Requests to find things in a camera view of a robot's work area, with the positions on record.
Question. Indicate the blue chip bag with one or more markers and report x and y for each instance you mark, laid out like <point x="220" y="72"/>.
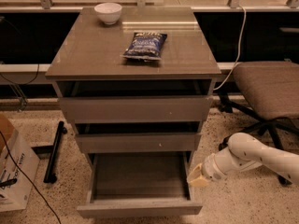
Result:
<point x="145" y="46"/>

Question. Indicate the grey middle drawer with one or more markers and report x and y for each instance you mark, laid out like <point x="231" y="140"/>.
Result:
<point x="138" y="137"/>

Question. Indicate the cardboard box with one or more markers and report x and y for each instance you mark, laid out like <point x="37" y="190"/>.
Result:
<point x="16" y="156"/>

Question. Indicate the grey drawer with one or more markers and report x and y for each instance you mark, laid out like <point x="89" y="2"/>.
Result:
<point x="136" y="109"/>
<point x="138" y="137"/>
<point x="152" y="184"/>

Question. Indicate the white ceramic bowl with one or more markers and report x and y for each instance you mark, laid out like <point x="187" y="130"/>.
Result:
<point x="108" y="13"/>

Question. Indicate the brown office chair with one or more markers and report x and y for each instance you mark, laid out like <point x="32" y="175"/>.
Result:
<point x="271" y="90"/>

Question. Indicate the grey bottom drawer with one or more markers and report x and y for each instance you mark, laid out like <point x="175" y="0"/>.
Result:
<point x="152" y="184"/>

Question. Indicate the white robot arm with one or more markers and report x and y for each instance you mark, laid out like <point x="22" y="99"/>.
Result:
<point x="244" y="152"/>

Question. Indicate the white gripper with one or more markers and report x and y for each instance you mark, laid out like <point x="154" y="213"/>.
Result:
<point x="209" y="170"/>

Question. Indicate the grey top drawer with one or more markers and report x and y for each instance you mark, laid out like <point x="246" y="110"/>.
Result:
<point x="136" y="109"/>

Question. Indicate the black metal bar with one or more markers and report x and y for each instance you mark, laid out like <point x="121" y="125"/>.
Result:
<point x="50" y="176"/>

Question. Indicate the grey drawer cabinet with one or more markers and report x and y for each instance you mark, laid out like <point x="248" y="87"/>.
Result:
<point x="90" y="62"/>

